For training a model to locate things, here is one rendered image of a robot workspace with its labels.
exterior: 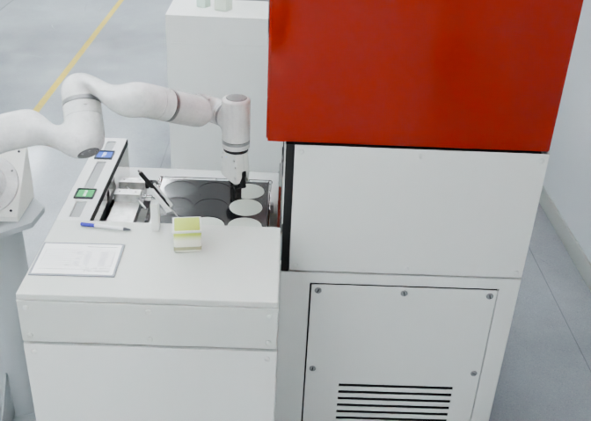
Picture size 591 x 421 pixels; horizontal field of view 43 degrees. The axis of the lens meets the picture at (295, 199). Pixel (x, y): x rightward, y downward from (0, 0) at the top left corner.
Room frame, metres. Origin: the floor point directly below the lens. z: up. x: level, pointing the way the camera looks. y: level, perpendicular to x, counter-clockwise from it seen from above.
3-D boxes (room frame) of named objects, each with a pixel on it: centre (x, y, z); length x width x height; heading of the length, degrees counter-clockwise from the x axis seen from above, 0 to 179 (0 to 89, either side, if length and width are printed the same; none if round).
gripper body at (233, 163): (2.06, 0.19, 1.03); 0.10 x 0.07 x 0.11; 34
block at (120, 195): (2.06, 0.52, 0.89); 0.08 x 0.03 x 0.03; 91
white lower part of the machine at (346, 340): (2.21, -0.30, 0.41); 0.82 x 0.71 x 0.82; 1
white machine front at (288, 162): (2.20, 0.04, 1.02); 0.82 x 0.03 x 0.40; 1
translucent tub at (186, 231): (1.68, 0.28, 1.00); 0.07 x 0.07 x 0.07; 10
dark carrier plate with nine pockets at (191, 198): (2.00, 0.26, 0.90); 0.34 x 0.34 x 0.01; 1
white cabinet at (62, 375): (1.92, 0.36, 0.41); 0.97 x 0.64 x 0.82; 1
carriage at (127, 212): (1.98, 0.52, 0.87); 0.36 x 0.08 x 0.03; 1
